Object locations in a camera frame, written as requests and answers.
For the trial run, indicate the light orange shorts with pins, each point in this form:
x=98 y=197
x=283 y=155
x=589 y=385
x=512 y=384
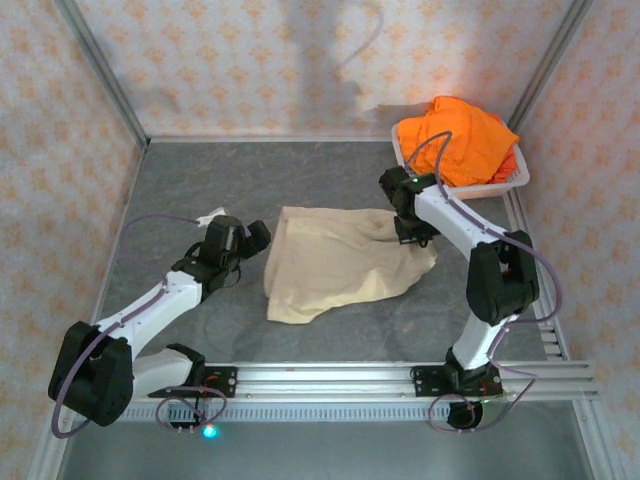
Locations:
x=460 y=135

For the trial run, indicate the beige shorts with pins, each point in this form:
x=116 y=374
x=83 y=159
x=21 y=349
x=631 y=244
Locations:
x=325 y=260

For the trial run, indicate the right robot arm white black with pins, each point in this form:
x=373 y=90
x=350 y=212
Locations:
x=500 y=280

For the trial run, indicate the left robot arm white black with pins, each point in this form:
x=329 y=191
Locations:
x=150 y=305

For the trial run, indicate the white plastic mesh basket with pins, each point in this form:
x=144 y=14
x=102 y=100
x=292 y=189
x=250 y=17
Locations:
x=480 y=192

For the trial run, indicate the glowing indicator light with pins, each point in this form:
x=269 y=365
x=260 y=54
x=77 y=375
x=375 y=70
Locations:
x=210 y=432

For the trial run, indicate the aluminium back frame bar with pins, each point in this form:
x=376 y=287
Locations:
x=250 y=138

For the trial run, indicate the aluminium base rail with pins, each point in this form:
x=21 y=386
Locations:
x=325 y=380

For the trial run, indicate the aluminium frame post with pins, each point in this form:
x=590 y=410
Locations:
x=550 y=60
x=100 y=70

